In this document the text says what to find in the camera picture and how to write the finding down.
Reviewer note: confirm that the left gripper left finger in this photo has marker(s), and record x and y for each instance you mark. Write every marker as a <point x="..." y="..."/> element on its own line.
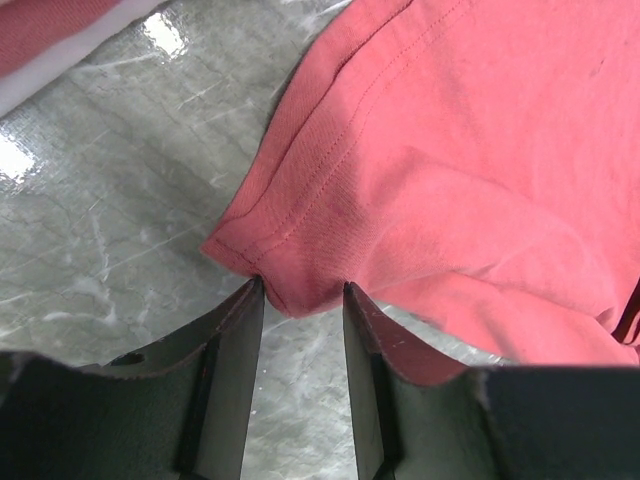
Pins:
<point x="179" y="407"/>

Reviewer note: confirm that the red t shirt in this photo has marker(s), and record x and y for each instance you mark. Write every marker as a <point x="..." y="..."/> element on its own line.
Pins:
<point x="475" y="163"/>

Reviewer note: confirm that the folded white t shirt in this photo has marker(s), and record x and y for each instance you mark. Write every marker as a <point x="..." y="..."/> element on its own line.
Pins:
<point x="24" y="82"/>

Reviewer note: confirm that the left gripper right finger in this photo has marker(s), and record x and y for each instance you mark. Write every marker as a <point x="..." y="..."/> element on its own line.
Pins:
<point x="400" y="404"/>

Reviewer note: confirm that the folded pink t shirt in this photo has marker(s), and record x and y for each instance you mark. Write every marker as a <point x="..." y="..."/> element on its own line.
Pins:
<point x="29" y="27"/>

